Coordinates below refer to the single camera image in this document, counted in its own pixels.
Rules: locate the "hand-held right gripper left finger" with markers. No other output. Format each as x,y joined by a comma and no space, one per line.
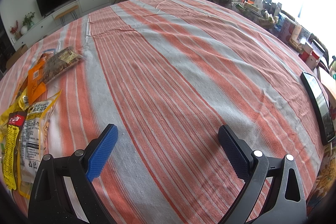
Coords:
102,153

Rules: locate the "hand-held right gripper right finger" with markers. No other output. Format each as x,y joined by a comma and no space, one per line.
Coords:
233,155

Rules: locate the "pile of mixed snack packets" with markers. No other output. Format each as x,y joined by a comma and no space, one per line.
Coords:
29,132

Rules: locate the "orange barcode snack packet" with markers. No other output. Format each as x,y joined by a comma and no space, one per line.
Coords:
36,87

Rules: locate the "clear brown nut packet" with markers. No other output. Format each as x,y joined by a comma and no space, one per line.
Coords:
61,62

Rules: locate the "orange grey striped tablecloth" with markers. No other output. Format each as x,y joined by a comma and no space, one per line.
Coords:
183,82

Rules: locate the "floral chair cushion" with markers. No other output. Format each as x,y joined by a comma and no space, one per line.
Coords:
323,179

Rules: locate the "black smartphone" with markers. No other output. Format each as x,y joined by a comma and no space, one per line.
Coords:
319,106

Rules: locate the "white canister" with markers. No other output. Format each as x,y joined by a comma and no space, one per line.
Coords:
313,58

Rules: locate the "brown cardboard box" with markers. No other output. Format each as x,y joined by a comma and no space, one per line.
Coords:
18,53

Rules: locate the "red white carton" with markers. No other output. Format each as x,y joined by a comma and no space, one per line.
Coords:
287,28

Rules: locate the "woven basket of items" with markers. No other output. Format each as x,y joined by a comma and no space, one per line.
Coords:
257,15

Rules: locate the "dark glass cabinet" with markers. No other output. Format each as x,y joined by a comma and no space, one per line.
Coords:
4,48

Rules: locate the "plant in white vase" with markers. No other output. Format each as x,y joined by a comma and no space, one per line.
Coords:
25,28

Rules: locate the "wooden hairpin leg stool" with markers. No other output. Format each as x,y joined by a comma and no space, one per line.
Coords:
65,11

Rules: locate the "red flower bouquet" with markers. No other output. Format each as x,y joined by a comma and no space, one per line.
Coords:
15,28

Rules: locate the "white television cabinet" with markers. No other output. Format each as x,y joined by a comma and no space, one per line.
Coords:
92,1

